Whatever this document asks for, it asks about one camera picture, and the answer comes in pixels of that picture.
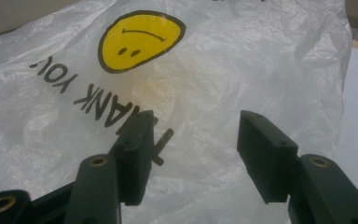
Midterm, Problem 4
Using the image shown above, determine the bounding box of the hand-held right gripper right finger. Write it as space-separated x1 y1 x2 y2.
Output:
236 109 299 204

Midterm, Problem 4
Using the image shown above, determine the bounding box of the white smiley-face plastic bag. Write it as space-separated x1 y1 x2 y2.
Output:
0 0 353 224

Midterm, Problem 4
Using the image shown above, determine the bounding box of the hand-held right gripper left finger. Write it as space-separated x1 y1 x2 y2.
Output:
108 109 156 207

